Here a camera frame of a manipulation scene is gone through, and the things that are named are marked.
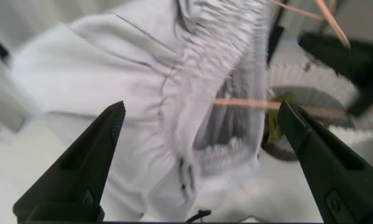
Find green long-sleeved shirt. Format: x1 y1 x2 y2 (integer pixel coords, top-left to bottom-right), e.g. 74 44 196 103
263 93 299 146

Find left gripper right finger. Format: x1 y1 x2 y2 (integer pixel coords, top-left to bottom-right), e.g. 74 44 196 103
277 100 373 224

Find white laundry basket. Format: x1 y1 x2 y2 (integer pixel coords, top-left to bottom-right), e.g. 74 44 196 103
260 63 373 162

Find pink clothes hanger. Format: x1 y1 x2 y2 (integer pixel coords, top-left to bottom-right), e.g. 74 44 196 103
213 0 352 121

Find pale grey shorts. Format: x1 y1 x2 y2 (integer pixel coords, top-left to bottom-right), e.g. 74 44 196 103
11 0 271 223

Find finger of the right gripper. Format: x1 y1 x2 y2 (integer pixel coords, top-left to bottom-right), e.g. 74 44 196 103
297 32 373 116

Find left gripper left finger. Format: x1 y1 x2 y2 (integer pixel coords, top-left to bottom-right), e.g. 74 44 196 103
12 100 127 223

